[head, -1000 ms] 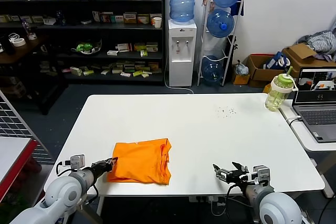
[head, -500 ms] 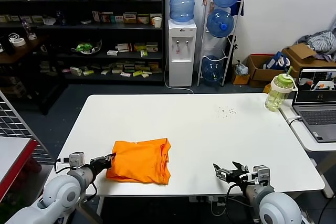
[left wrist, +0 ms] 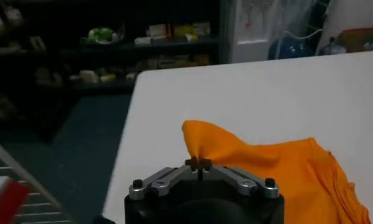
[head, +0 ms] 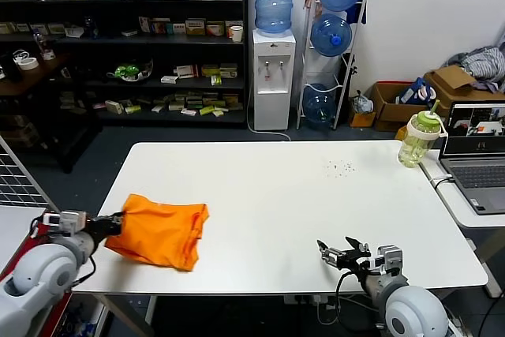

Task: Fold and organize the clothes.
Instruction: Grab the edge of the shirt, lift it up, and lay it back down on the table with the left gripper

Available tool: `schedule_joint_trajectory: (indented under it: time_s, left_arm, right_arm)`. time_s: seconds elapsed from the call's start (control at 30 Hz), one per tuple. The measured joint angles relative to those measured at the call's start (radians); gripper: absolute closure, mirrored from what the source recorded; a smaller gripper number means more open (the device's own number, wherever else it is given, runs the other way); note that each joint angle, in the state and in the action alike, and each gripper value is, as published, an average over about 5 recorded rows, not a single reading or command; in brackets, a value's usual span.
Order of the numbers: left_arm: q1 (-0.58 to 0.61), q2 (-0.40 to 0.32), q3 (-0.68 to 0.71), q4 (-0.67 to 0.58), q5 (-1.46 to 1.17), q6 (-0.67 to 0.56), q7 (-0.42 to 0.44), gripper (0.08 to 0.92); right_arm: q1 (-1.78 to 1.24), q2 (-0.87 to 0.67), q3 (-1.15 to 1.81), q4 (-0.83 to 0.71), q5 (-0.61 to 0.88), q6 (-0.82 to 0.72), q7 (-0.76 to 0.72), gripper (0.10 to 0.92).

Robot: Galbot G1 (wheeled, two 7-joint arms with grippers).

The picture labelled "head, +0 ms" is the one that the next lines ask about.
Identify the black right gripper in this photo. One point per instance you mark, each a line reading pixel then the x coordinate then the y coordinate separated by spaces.
pixel 357 260

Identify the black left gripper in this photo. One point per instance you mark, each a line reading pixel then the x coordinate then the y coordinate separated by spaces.
pixel 100 227

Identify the orange t-shirt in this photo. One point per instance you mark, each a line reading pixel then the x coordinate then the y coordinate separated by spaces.
pixel 158 230

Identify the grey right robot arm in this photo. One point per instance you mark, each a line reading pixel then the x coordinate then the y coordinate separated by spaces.
pixel 414 309

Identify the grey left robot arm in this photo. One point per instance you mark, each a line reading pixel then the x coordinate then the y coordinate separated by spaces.
pixel 39 270

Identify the pile of grey clothes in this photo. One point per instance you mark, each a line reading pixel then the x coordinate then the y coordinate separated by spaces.
pixel 485 62

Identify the white power strip under table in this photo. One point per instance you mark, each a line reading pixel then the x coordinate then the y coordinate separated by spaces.
pixel 304 300

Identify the scattered dark crumbs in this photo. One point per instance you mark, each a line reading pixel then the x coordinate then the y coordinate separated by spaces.
pixel 341 166

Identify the white work table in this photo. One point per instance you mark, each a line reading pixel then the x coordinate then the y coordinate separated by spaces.
pixel 276 195

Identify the red cart white top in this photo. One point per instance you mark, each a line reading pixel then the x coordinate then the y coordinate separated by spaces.
pixel 16 226

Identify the white side desk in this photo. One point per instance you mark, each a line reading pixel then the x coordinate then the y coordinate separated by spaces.
pixel 446 203

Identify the green lid drinking bottle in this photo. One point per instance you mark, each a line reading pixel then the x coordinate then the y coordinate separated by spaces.
pixel 413 143

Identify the small yellow cardboard box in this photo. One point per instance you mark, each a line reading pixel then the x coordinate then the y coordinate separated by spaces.
pixel 361 120

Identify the white floor power strip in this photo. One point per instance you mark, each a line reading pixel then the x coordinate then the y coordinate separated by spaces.
pixel 454 321

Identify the open cardboard box red rim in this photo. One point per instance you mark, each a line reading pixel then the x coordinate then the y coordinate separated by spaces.
pixel 388 114

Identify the green white bowl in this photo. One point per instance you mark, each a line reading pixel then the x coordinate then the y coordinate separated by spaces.
pixel 128 71

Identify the tied grey plastic bag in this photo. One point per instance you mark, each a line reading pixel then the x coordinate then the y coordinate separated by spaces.
pixel 363 104

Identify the small flat white box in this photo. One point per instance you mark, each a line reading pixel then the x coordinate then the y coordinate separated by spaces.
pixel 169 79

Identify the grey laptop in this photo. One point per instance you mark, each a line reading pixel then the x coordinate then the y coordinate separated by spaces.
pixel 477 179

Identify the white red medicine box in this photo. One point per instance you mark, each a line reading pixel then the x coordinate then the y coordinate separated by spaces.
pixel 186 72

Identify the brown wooden table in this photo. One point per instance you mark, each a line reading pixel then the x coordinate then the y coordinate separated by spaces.
pixel 35 76

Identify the small green yellow box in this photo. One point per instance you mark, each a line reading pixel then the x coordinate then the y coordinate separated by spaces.
pixel 217 79

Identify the white tape roll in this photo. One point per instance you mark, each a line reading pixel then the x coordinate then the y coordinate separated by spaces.
pixel 35 64

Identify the white metal jug rack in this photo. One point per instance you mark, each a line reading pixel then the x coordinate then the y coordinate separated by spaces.
pixel 347 76

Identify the yellow green medicine box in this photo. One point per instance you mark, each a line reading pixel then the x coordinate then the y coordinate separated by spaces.
pixel 211 70

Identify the black pole with knobs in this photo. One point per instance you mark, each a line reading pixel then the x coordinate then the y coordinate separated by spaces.
pixel 351 72

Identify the black shelving unit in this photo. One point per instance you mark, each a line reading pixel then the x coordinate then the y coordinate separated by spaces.
pixel 158 40

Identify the white yellow medicine box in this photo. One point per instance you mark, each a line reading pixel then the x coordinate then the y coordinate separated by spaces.
pixel 229 71

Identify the white water dispenser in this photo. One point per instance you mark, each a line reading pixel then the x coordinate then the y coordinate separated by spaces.
pixel 274 76

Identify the dark blue bottle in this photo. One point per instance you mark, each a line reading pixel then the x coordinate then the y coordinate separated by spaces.
pixel 91 28

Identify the small clear water bottle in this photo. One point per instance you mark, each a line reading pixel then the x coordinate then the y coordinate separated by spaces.
pixel 39 40

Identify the large brown cardboard box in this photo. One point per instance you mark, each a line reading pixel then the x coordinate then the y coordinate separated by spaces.
pixel 453 80

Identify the cream green box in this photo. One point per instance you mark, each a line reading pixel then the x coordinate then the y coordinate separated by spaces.
pixel 196 27

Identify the orange white box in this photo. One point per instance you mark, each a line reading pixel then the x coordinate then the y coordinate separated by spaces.
pixel 215 28

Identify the white paper cup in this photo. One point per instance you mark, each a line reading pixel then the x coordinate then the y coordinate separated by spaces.
pixel 236 34

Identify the blue water jug upright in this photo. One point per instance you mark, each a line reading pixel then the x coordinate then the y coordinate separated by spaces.
pixel 274 1

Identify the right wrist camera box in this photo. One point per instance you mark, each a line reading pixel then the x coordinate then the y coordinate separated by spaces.
pixel 388 258

